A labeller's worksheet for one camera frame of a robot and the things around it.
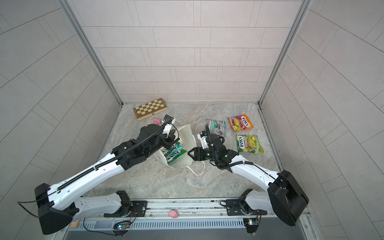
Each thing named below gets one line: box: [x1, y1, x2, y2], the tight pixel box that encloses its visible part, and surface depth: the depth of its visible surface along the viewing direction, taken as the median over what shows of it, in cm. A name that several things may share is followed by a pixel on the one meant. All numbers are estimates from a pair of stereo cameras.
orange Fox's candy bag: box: [227, 114, 254, 132], surface depth 104 cm
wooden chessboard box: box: [133, 98, 168, 121], surface depth 111 cm
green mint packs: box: [161, 142, 187, 164], surface depth 82 cm
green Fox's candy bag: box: [236, 134, 264, 154], surface depth 93 cm
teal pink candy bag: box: [206, 118, 227, 136], surface depth 104 cm
